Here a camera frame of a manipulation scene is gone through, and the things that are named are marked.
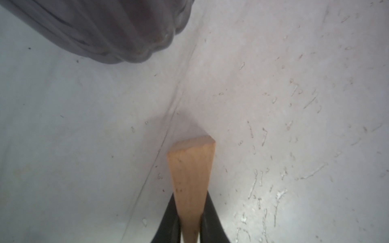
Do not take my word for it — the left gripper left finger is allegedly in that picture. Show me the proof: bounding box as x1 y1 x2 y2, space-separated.
151 194 181 243

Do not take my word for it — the wooden triangle block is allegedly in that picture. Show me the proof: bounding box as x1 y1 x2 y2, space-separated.
167 135 216 243

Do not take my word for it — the dark ribbed vase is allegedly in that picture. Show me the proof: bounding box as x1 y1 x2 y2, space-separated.
1 0 193 64

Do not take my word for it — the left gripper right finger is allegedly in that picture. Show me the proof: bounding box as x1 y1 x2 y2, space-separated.
200 193 230 243

